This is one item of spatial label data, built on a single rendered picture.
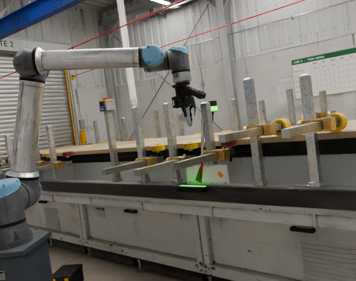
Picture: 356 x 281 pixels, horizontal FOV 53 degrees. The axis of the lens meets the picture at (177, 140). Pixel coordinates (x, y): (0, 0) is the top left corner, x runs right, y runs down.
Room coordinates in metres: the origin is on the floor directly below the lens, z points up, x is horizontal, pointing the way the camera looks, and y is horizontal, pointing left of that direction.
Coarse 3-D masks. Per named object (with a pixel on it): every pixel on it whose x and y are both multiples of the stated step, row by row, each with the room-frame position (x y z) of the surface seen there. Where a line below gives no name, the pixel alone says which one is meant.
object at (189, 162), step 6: (234, 150) 1.80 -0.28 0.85; (198, 156) 1.63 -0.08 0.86; (204, 156) 1.62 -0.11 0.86; (210, 156) 1.65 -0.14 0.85; (216, 156) 1.69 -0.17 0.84; (174, 162) 1.50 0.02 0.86; (180, 162) 1.50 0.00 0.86; (186, 162) 1.53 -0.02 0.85; (192, 162) 1.55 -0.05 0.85; (198, 162) 1.59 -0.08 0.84; (174, 168) 1.50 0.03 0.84; (180, 168) 1.49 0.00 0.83
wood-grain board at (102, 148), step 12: (348, 120) 2.19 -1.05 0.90; (228, 132) 2.67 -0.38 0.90; (324, 132) 1.56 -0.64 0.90; (336, 132) 1.49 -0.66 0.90; (348, 132) 1.46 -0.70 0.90; (96, 144) 3.70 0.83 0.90; (108, 144) 3.30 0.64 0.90; (120, 144) 2.97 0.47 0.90; (132, 144) 2.71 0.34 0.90; (156, 144) 2.29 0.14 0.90; (180, 144) 2.07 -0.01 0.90; (204, 144) 1.95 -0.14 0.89; (216, 144) 1.90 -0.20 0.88; (240, 144) 1.81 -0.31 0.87
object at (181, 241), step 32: (64, 160) 3.03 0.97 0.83; (96, 160) 2.72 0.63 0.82; (128, 160) 2.48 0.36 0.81; (288, 160) 1.70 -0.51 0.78; (320, 160) 1.60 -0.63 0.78; (352, 160) 1.51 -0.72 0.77; (32, 224) 3.61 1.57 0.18; (64, 224) 3.20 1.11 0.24; (96, 224) 2.86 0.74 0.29; (128, 224) 2.60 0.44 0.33; (160, 224) 2.37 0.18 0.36; (192, 224) 2.14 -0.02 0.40; (224, 224) 2.03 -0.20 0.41; (256, 224) 1.89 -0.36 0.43; (288, 224) 1.77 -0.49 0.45; (96, 256) 2.89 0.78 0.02; (128, 256) 2.62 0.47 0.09; (160, 256) 2.35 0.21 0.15; (192, 256) 2.21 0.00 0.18; (224, 256) 2.05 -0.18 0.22; (256, 256) 1.90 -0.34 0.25; (288, 256) 1.78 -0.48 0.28; (320, 256) 1.66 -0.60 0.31; (352, 256) 1.57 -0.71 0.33
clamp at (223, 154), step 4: (228, 148) 1.71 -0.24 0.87; (204, 152) 1.75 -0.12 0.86; (208, 152) 1.73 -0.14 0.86; (212, 152) 1.72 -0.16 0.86; (220, 152) 1.69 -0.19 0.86; (224, 152) 1.68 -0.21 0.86; (228, 152) 1.71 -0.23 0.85; (220, 156) 1.69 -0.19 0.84; (224, 156) 1.68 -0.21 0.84; (228, 156) 1.70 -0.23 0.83; (212, 160) 1.72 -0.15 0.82; (216, 160) 1.71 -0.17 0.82; (220, 160) 1.69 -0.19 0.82; (224, 160) 1.68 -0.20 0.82
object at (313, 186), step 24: (72, 192) 2.55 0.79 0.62; (96, 192) 2.35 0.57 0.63; (120, 192) 2.19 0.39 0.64; (144, 192) 2.04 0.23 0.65; (168, 192) 1.92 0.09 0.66; (192, 192) 1.80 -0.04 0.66; (216, 192) 1.70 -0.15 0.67; (240, 192) 1.61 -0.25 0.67; (264, 192) 1.53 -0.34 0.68; (288, 192) 1.46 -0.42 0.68; (312, 192) 1.39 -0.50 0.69; (336, 192) 1.33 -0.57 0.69
